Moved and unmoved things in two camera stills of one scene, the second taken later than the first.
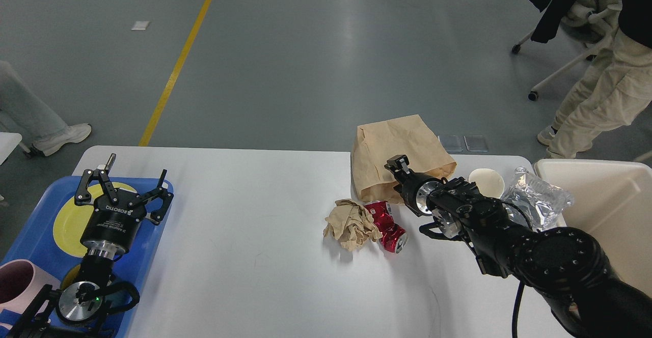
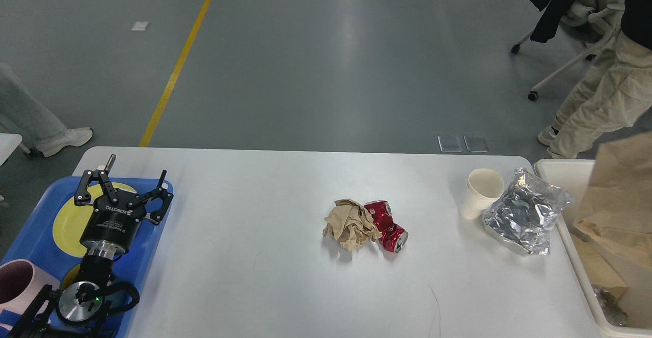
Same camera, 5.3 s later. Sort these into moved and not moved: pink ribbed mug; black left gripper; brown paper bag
Moved: brown paper bag
Not moved: pink ribbed mug; black left gripper
